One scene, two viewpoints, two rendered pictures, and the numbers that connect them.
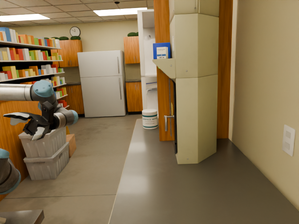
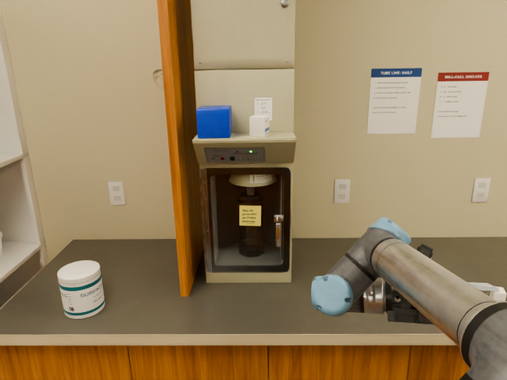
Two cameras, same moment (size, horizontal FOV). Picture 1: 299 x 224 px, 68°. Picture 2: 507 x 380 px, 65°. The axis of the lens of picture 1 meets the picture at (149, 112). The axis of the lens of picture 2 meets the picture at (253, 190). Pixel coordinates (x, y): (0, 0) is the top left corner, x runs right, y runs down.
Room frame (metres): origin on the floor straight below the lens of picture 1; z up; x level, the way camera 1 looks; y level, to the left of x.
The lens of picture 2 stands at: (1.26, 1.19, 1.74)
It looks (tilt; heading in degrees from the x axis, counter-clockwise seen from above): 18 degrees down; 270
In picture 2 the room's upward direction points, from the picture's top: 1 degrees counter-clockwise
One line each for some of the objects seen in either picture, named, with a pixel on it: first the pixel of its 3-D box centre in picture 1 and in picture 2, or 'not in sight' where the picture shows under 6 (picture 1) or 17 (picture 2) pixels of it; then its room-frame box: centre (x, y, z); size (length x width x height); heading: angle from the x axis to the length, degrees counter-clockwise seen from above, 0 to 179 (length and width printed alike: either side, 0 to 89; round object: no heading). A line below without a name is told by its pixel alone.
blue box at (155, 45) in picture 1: (161, 51); (214, 121); (1.37, -0.09, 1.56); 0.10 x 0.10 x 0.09; 88
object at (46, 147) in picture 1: (46, 138); not in sight; (2.98, 1.48, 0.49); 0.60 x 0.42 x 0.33; 178
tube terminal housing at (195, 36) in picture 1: (195, 90); (247, 175); (1.27, -0.27, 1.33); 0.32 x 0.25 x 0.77; 178
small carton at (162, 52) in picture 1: (162, 53); (259, 125); (1.23, -0.09, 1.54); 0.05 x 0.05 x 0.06; 72
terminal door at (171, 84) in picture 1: (172, 113); (247, 222); (1.28, -0.14, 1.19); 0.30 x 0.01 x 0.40; 178
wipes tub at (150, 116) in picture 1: (150, 118); (81, 289); (1.83, 0.00, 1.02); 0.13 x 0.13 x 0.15
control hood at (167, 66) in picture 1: (162, 67); (244, 150); (1.28, -0.09, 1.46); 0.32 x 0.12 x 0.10; 178
